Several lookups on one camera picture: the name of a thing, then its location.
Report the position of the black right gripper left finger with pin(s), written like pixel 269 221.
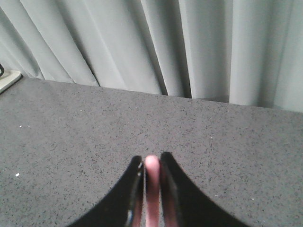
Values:
pixel 122 206

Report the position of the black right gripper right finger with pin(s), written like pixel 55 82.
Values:
pixel 184 204

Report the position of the pink chopstick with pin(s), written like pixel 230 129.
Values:
pixel 152 166

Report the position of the grey-white curtain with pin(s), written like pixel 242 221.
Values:
pixel 245 52

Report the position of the white object at table edge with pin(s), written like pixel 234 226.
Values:
pixel 8 78

